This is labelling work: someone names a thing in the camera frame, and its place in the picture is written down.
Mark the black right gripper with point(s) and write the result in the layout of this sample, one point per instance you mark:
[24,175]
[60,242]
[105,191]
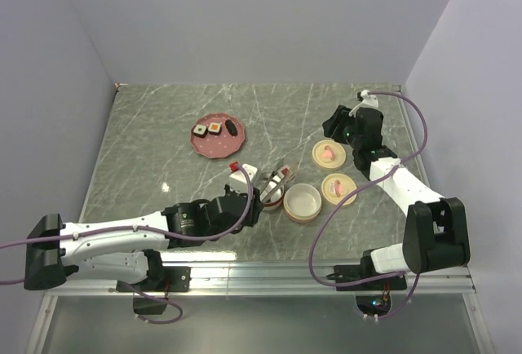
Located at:
[342,116]

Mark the black spiky sea cucumber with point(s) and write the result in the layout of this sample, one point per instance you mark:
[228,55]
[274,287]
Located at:
[231,127]

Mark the pink dotted plate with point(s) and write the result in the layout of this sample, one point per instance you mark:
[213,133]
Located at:
[218,146]

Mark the red sushi roll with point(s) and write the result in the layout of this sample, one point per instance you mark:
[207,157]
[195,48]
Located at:
[285,174]

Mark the orange centre sushi roll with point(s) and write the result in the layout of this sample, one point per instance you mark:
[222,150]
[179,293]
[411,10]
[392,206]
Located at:
[214,128]

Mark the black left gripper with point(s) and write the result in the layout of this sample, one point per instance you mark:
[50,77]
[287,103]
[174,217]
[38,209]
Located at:
[256,207]

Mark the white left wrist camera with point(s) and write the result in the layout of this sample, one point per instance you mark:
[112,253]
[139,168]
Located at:
[237,179]

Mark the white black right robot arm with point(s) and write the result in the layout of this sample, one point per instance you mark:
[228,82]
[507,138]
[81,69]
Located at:
[435,235]

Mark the metal lunch box tier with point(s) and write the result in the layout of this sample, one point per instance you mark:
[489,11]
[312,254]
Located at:
[273,201]

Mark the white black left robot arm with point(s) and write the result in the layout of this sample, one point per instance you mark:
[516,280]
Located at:
[128,249]

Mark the aluminium front rail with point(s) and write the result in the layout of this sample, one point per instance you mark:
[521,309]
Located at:
[260,308]

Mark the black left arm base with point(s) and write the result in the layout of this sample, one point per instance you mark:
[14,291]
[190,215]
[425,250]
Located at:
[158,285]

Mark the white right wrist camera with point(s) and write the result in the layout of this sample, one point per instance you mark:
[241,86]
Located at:
[367,99]

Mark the metal serving tongs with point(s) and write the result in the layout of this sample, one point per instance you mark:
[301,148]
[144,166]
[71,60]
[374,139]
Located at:
[280,164]

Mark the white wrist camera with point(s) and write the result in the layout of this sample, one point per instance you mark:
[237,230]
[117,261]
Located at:
[367,99]
[237,179]

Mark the beige lunch box tier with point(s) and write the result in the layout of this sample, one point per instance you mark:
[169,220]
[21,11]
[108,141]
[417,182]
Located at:
[302,203]

